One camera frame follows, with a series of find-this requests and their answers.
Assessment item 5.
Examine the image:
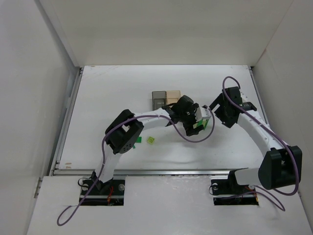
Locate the green and lime lego stack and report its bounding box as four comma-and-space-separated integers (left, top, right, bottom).
193, 119, 209, 130

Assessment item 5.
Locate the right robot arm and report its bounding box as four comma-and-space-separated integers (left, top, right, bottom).
209, 87, 302, 189

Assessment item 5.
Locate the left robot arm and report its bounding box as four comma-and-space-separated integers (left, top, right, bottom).
91, 95, 211, 192

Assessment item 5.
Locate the orange transparent container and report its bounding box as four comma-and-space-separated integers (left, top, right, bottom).
166, 90, 181, 105

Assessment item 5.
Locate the grey transparent container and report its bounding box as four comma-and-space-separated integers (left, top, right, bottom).
152, 91, 166, 110

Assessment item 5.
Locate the lime lego brick right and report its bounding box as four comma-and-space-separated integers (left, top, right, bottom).
147, 136, 155, 145

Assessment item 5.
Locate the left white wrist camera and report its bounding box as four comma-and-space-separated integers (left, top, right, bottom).
195, 107, 212, 122

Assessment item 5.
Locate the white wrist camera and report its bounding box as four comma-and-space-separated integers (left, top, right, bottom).
240, 92, 248, 102
195, 107, 212, 122

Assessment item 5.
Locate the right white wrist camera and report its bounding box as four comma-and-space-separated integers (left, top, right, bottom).
240, 92, 248, 102

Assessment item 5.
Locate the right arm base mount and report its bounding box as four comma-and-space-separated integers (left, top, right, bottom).
209, 176, 259, 206

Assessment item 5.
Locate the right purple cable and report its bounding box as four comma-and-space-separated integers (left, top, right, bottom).
222, 76, 303, 212

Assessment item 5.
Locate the aluminium rail front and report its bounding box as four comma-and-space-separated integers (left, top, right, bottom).
50, 168, 293, 177

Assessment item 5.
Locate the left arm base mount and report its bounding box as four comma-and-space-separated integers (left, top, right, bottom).
78, 177, 125, 206

